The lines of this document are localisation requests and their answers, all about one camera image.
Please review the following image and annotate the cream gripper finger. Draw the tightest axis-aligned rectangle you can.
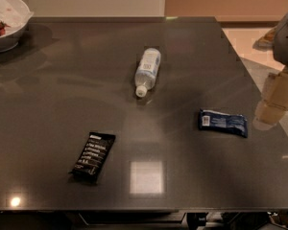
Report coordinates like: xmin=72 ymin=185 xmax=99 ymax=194
xmin=262 ymin=67 xmax=288 ymax=110
xmin=252 ymin=100 xmax=287 ymax=130

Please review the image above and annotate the black rxbar chocolate bar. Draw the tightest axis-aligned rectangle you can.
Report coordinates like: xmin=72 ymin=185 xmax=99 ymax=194
xmin=70 ymin=132 xmax=116 ymax=182

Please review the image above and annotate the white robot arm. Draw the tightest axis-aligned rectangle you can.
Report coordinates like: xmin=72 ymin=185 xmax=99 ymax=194
xmin=252 ymin=12 xmax=288 ymax=130

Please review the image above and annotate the blue rxbar blueberry bar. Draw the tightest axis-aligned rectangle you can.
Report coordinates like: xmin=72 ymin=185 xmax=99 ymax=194
xmin=198 ymin=109 xmax=248 ymax=138

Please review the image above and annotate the clear plastic water bottle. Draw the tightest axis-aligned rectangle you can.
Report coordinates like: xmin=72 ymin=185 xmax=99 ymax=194
xmin=134 ymin=48 xmax=161 ymax=98

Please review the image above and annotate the white bowl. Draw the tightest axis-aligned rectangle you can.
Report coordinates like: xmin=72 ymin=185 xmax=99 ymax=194
xmin=0 ymin=0 xmax=34 ymax=53

